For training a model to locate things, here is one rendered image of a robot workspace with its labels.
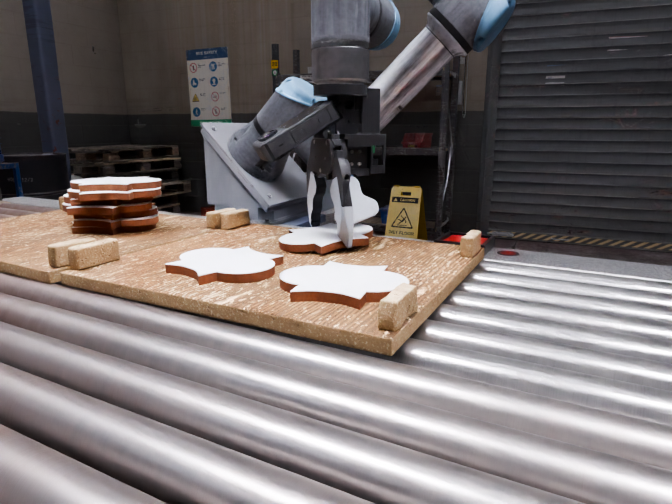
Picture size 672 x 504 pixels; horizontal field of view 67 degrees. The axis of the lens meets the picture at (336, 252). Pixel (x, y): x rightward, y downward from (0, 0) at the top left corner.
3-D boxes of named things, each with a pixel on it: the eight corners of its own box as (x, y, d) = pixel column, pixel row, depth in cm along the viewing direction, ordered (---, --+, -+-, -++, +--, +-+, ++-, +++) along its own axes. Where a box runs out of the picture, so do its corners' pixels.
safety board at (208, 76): (191, 126, 635) (185, 49, 613) (232, 126, 611) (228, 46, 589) (189, 126, 633) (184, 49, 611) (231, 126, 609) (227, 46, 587)
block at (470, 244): (469, 248, 70) (470, 228, 69) (482, 249, 69) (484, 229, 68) (458, 257, 65) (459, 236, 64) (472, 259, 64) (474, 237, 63)
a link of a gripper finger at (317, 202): (344, 230, 78) (357, 178, 72) (309, 234, 75) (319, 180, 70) (336, 219, 80) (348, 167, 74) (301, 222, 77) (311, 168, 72)
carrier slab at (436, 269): (246, 231, 89) (246, 222, 88) (484, 258, 70) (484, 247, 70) (60, 285, 59) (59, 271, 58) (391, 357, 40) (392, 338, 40)
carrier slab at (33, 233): (91, 212, 108) (90, 205, 107) (242, 231, 88) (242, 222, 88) (-112, 245, 78) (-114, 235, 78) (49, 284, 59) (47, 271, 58)
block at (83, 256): (112, 258, 64) (109, 237, 64) (122, 259, 63) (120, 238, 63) (68, 269, 59) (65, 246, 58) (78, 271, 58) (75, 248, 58)
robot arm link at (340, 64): (326, 44, 61) (301, 53, 68) (326, 84, 62) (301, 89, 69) (380, 48, 64) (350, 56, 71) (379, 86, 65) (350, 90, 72)
